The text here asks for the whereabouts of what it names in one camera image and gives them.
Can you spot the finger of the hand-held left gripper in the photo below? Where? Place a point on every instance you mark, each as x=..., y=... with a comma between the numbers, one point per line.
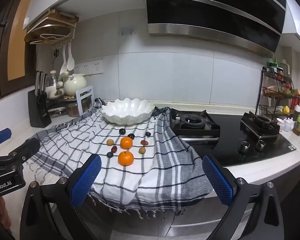
x=25, y=148
x=0, y=136

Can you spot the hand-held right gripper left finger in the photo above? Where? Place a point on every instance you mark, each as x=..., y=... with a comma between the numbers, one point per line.
x=86, y=180

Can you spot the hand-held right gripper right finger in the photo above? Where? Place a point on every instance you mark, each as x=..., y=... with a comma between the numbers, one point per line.
x=218, y=182

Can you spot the dark purple grape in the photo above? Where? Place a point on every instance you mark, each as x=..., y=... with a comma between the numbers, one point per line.
x=110, y=154
x=148, y=134
x=122, y=131

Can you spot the red jujube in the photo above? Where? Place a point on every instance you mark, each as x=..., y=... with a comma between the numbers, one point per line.
x=114, y=149
x=144, y=142

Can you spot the tan longan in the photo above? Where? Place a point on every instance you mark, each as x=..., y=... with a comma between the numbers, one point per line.
x=142, y=150
x=110, y=142

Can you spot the orange mandarin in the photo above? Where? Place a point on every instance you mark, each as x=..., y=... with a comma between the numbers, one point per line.
x=126, y=142
x=125, y=158

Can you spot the white scalloped bowl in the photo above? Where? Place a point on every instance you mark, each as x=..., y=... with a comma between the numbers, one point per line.
x=127, y=111

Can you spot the person's left hand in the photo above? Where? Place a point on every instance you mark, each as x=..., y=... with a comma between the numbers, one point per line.
x=3, y=215

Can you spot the black knife block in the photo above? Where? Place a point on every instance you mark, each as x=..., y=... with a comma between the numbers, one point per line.
x=38, y=112

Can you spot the grey white checked cloth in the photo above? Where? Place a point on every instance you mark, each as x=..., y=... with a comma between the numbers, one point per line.
x=130, y=180

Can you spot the black glass gas stove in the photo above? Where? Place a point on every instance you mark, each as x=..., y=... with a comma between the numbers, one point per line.
x=230, y=140

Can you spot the steel stove knob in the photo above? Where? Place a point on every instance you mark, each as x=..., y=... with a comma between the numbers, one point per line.
x=245, y=147
x=260, y=145

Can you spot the black stove burner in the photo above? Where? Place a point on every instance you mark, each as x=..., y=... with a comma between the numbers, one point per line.
x=195, y=125
x=260, y=126

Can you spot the dark red grape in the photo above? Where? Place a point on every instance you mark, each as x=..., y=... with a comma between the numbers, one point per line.
x=131, y=136

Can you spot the small cream pot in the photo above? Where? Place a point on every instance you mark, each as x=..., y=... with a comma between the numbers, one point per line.
x=55, y=90

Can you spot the steel pot with lid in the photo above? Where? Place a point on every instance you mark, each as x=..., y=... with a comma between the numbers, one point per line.
x=53, y=80

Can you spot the steel container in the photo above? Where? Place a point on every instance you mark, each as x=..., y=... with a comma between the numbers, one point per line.
x=86, y=103

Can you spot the cream ceramic teapot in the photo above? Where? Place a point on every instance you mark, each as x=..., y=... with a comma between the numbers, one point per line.
x=75, y=83

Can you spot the pastel seasoning jar set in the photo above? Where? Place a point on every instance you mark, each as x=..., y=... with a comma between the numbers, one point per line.
x=287, y=125

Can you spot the white ladle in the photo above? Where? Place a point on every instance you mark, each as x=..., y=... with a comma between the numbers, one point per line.
x=63, y=67

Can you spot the brown wooden door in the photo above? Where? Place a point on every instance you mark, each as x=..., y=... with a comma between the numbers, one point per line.
x=17, y=42

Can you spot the yellow squeeze bottle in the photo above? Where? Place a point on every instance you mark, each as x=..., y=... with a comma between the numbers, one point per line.
x=286, y=110

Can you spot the hanging black scissors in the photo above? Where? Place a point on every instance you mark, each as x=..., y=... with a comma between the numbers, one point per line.
x=56, y=53

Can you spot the red sauce bottle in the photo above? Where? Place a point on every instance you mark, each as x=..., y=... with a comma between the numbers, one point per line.
x=293, y=102

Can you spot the round wooden cutting board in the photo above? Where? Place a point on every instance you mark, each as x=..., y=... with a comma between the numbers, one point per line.
x=47, y=31

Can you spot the red jar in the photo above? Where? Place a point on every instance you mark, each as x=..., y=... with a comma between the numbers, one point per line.
x=280, y=74

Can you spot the white plastic jug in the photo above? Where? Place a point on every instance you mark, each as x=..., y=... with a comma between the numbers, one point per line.
x=284, y=66

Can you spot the rectangular wooden cutting board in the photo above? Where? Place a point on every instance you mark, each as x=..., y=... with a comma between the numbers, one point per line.
x=65, y=16

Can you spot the black range hood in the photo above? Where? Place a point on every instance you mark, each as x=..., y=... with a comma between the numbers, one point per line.
x=215, y=12

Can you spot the white wall outlet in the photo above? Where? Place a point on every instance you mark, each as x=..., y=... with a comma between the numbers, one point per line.
x=97, y=66
x=86, y=67
x=76, y=69

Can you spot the grey wall hook strip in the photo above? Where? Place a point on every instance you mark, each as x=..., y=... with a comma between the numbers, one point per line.
x=126, y=31

